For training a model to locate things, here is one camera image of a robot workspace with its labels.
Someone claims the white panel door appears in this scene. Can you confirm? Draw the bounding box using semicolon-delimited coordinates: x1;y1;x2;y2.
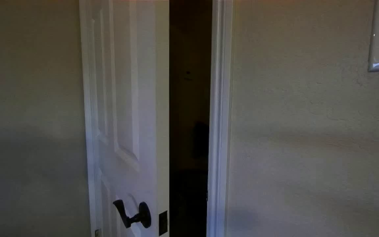
78;0;171;237

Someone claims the dark door latch plate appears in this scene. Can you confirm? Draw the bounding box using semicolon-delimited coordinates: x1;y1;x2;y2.
158;210;170;236

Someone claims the white door frame trim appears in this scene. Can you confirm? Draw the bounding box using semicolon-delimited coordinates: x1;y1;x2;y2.
205;0;236;237

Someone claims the black lever door handle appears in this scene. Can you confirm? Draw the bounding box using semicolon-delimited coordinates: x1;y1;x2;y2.
112;199;153;231

